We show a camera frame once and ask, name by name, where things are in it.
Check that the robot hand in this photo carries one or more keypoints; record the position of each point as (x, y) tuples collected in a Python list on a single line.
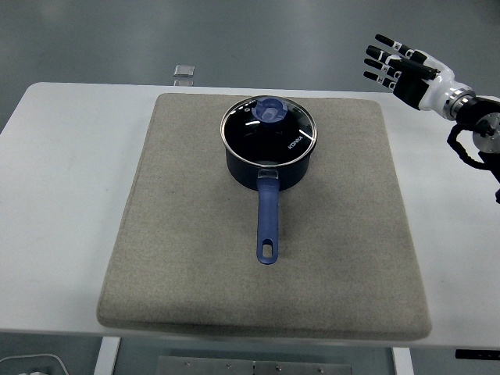
[(429, 84)]

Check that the white table leg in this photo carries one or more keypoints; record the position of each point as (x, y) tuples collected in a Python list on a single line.
[(402, 363), (106, 357)]

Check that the small square metal floor plate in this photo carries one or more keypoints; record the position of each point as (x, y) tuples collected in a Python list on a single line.
[(183, 70)]

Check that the grey metal plate with screws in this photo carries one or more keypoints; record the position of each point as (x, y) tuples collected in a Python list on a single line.
[(254, 367)]

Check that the white rounded tray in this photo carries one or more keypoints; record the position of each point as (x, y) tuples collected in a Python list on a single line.
[(35, 363)]

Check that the glass pot lid blue knob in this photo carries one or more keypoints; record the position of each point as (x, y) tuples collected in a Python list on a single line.
[(269, 110)]

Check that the beige fabric mat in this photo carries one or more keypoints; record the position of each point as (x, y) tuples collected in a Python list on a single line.
[(203, 234)]

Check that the black flat bar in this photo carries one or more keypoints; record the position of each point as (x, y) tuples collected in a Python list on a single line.
[(478, 354)]

